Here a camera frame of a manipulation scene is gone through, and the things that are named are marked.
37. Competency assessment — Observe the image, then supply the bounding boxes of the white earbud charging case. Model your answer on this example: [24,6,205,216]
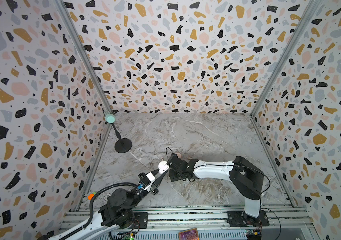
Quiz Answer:
[158,161,169,175]

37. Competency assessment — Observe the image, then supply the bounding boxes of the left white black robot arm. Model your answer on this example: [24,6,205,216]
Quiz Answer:
[39,165,169,240]

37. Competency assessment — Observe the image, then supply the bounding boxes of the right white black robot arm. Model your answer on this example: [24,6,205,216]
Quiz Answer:
[167,154,265,219]

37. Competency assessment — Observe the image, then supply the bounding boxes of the microphone stand with green ball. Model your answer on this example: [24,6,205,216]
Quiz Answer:
[105,114,132,154]

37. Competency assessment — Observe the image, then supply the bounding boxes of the small electronics board with leds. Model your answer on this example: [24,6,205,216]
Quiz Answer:
[121,233,136,240]

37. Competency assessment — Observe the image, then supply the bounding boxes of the pink circuit board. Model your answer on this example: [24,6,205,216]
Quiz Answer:
[178,228,200,240]

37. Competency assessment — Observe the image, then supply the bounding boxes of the orange green connector block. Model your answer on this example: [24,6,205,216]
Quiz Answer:
[87,192,96,201]

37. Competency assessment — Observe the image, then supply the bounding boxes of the right small electronics board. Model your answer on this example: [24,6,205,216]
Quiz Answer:
[246,229,262,240]

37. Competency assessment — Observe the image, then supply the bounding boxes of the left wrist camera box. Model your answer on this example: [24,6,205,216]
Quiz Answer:
[137,172,155,191]

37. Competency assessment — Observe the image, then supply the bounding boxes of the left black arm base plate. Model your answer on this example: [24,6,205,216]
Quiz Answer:
[119,211,148,230]

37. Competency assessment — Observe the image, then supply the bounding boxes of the black corrugated cable conduit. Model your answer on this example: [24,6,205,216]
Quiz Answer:
[44,182,138,240]

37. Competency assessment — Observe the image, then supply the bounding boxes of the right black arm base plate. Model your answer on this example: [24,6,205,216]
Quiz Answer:
[227,211,270,228]

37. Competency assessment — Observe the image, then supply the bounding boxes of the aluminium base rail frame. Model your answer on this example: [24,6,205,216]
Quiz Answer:
[59,205,312,240]

